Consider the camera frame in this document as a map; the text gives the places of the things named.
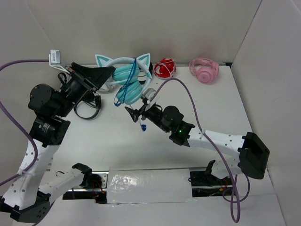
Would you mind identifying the pink headphones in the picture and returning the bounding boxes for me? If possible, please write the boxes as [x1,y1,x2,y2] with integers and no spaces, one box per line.
[189,58,219,84]

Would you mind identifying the purple cable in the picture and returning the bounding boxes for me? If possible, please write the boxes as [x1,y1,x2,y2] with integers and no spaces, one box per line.
[0,59,51,186]
[152,78,250,223]

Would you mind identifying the blue headphone cable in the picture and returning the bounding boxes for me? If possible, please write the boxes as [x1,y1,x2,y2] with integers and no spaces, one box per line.
[113,57,148,132]

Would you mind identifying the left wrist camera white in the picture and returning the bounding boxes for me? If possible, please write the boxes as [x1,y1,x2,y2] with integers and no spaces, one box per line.
[48,49,70,74]

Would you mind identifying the black headphones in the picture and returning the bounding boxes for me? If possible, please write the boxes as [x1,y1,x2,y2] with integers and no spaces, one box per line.
[138,62,153,84]

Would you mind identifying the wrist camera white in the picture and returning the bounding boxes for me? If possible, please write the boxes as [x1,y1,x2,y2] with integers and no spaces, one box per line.
[142,88,159,108]
[48,49,70,74]

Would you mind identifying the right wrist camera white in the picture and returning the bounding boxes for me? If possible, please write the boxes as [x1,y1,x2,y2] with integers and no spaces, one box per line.
[142,88,159,108]

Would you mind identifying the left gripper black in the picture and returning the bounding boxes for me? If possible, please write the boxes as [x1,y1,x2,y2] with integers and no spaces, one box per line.
[55,62,115,118]

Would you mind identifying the shiny tape sheet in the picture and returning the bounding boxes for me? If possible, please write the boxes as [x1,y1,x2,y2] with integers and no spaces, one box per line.
[106,169,192,204]

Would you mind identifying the red white headphones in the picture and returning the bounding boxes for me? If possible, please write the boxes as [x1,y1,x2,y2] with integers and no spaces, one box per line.
[154,58,176,80]

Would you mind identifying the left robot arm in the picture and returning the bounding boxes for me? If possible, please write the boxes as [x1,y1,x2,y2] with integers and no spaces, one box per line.
[0,63,115,224]

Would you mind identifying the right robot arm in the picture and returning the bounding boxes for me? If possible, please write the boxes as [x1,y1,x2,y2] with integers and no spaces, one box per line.
[126,105,270,185]

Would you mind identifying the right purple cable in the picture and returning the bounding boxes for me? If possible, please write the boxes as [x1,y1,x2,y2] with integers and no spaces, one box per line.
[152,78,250,223]

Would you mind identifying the black headphones under arm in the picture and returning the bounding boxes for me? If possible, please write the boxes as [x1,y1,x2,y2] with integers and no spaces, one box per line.
[73,92,102,121]

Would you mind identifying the grey white headphones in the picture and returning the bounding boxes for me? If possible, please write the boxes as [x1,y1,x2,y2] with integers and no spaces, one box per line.
[97,81,118,94]

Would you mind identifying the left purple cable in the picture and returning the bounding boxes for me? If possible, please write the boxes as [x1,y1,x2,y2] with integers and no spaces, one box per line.
[0,59,51,186]

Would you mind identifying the teal cat ear headphones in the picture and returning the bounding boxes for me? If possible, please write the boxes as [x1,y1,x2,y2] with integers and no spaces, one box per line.
[95,53,152,107]

